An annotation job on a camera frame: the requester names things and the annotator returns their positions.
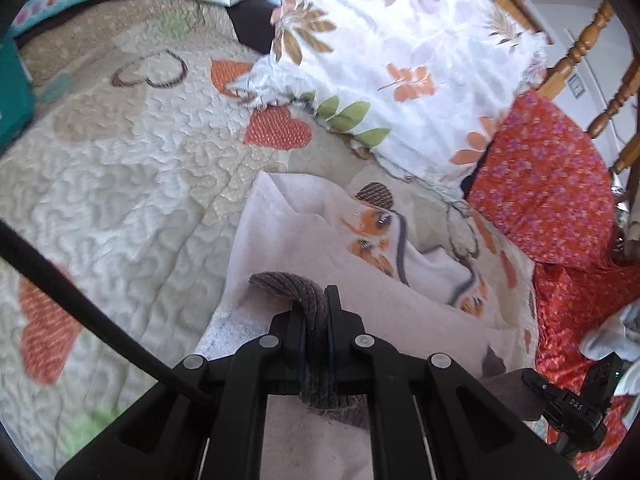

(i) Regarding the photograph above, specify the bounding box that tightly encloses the red floral blanket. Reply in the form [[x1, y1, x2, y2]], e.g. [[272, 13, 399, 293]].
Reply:
[[531, 259, 640, 474]]

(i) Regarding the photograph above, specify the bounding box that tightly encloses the red floral pillow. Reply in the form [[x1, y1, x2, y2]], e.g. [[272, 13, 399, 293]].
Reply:
[[468, 91, 614, 269]]

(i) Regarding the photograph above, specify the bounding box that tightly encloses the quilted heart pattern bedspread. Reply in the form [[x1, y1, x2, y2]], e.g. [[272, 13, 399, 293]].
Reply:
[[0, 0, 551, 480]]

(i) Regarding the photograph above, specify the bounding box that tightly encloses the teal cardboard box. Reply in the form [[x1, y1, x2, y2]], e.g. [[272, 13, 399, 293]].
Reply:
[[0, 36, 35, 153]]

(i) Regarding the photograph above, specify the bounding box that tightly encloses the white floral pillow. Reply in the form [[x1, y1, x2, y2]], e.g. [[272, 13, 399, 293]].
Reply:
[[229, 0, 547, 194]]

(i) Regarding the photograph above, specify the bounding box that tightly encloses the wooden bed headboard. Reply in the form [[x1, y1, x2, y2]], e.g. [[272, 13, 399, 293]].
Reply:
[[496, 0, 639, 176]]

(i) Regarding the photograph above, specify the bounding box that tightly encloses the black cable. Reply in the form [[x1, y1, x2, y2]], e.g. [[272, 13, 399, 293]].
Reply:
[[0, 219, 202, 399]]

